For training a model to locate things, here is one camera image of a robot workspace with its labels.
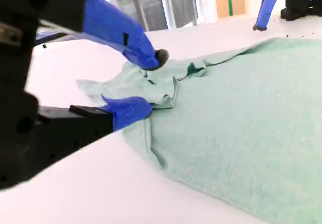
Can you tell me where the green t-shirt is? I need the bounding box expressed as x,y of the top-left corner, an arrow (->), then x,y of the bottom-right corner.
76,37 -> 322,224

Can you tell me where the white framed window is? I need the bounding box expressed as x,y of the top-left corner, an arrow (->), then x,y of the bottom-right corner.
97,0 -> 218,32

